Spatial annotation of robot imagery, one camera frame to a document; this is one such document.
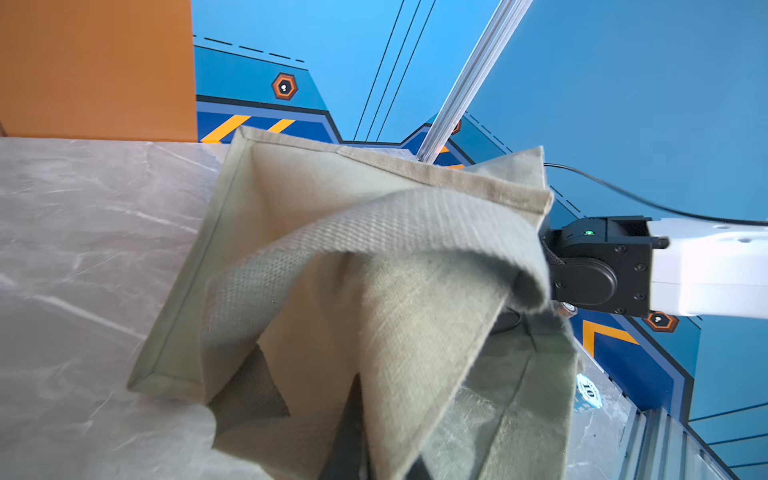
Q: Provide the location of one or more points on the olive green tote bag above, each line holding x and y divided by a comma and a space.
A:
347, 314

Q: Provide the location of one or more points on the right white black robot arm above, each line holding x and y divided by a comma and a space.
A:
637, 266

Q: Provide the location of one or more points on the right aluminium frame post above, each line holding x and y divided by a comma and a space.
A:
500, 28

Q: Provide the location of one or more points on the aluminium front rail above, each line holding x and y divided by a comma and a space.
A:
656, 446

